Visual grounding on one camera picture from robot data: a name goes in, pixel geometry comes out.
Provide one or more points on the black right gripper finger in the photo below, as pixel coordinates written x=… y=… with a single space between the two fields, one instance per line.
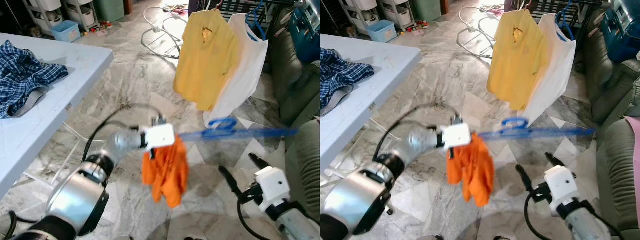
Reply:
x=524 y=177
x=257 y=161
x=555 y=160
x=229 y=179

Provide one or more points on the blue plastic hanger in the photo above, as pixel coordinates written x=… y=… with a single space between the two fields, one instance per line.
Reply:
x=250 y=22
x=530 y=132
x=562 y=22
x=225 y=132

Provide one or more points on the orange shirt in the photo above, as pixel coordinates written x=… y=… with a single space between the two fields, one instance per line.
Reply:
x=167 y=170
x=470 y=170

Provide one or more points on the blue plaid shirt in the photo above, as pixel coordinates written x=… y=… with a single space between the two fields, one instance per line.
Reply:
x=340 y=75
x=25 y=75

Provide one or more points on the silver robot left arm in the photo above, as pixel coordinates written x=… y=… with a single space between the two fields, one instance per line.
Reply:
x=80 y=200
x=370 y=200

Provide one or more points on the brown hanger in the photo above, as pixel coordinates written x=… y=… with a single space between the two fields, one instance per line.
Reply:
x=218 y=5
x=526 y=5

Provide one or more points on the yellow polo shirt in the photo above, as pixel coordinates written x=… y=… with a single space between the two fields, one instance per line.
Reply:
x=205 y=60
x=517 y=60

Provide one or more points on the pink cushion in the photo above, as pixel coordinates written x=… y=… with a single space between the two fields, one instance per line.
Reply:
x=634 y=150

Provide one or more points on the white t-shirt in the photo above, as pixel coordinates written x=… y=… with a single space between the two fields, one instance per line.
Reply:
x=555 y=80
x=245 y=80

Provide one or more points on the green sofa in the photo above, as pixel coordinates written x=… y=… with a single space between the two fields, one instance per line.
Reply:
x=295 y=90
x=610 y=90

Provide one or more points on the white folding table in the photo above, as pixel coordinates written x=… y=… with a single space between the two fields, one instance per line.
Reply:
x=385 y=65
x=75 y=65

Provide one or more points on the light blue plastic bin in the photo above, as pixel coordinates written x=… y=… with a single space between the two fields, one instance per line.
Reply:
x=382 y=32
x=65 y=32

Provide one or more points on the green waste bin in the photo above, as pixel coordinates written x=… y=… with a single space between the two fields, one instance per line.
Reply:
x=426 y=7
x=110 y=7

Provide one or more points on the white storage shelf unit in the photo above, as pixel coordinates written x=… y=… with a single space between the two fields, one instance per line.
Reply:
x=42 y=12
x=80 y=12
x=397 y=11
x=360 y=12

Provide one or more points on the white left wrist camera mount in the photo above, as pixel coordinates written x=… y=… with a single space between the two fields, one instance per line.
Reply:
x=160 y=135
x=456 y=136

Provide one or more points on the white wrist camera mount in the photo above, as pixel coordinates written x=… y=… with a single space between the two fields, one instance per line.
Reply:
x=272 y=184
x=560 y=184
x=456 y=136
x=160 y=135

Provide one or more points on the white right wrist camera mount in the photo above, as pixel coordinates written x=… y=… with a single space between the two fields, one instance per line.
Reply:
x=272 y=184
x=560 y=184

